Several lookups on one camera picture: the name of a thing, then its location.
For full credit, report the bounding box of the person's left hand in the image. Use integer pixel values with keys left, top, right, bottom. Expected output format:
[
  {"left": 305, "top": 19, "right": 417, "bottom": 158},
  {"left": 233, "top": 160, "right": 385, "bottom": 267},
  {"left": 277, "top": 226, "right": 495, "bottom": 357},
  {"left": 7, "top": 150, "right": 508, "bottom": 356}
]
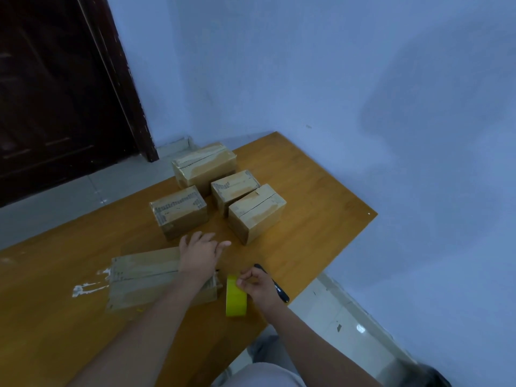
[{"left": 178, "top": 231, "right": 233, "bottom": 287}]

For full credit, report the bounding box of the person's right hand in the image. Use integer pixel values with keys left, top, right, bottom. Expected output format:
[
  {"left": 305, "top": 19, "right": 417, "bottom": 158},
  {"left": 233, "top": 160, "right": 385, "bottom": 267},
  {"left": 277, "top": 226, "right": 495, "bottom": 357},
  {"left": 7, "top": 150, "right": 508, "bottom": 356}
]
[{"left": 236, "top": 266, "right": 284, "bottom": 315}]

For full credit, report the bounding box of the yellow tape roll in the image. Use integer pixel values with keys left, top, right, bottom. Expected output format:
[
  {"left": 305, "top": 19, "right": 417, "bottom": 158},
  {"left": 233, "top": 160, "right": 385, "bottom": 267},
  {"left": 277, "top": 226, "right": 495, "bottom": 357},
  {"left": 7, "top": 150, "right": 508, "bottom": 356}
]
[{"left": 225, "top": 275, "right": 248, "bottom": 318}]

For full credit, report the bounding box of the person's right forearm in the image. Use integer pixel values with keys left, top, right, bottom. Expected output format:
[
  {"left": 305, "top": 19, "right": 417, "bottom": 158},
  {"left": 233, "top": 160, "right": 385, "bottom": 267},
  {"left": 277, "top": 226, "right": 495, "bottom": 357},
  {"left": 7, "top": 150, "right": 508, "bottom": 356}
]
[{"left": 261, "top": 300, "right": 384, "bottom": 387}]

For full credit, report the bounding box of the person's left forearm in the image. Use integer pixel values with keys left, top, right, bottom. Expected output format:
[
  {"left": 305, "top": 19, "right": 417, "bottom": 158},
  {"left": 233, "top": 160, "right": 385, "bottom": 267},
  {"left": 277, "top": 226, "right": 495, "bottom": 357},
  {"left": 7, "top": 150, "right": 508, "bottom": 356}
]
[{"left": 76, "top": 273, "right": 215, "bottom": 387}]

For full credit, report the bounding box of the black marker pen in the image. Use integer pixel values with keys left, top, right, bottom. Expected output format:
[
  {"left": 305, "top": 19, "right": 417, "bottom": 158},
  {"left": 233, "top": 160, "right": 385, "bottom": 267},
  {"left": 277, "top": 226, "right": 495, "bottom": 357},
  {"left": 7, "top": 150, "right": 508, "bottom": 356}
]
[{"left": 253, "top": 263, "right": 290, "bottom": 304}]

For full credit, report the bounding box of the cardboard box, slit top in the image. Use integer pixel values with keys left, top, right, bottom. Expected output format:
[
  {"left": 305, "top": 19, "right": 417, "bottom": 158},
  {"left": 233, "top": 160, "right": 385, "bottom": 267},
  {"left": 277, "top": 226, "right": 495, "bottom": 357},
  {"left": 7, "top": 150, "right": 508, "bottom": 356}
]
[{"left": 228, "top": 183, "right": 288, "bottom": 246}]

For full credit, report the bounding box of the taped cardboard box, printed strip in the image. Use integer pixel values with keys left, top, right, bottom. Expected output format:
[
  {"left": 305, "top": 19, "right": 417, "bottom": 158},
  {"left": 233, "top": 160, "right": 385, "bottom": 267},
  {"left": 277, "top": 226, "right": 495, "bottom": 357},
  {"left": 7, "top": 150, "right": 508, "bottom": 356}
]
[{"left": 149, "top": 185, "right": 209, "bottom": 242}]

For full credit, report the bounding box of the small taped cardboard box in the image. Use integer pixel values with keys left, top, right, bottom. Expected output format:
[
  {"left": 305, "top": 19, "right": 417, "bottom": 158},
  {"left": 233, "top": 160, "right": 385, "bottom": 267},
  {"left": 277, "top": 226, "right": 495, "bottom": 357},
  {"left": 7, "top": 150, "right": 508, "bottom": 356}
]
[{"left": 210, "top": 169, "right": 260, "bottom": 217}]

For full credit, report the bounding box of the long cardboard box, open seam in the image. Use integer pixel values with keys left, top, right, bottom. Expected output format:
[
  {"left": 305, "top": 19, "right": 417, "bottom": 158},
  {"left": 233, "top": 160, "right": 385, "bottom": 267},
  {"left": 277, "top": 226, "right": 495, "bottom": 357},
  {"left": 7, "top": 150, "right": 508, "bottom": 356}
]
[{"left": 171, "top": 142, "right": 238, "bottom": 191}]

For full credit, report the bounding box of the large flat taped cardboard box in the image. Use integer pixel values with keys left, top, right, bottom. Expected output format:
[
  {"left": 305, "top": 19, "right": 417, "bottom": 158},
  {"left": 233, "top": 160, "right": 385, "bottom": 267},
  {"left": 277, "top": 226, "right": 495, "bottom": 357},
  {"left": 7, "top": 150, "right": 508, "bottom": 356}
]
[{"left": 105, "top": 246, "right": 221, "bottom": 320}]

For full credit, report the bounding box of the person's grey clothing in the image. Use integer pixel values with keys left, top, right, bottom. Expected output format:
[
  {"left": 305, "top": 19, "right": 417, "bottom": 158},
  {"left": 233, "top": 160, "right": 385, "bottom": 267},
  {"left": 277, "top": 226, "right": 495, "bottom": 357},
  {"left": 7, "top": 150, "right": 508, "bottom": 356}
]
[{"left": 211, "top": 335, "right": 308, "bottom": 387}]

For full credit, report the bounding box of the dark brown wooden door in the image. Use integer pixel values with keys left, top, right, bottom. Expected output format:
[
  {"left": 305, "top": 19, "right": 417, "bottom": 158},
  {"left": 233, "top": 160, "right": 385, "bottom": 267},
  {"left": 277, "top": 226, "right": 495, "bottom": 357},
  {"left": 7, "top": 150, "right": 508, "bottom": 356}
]
[{"left": 0, "top": 0, "right": 160, "bottom": 209}]

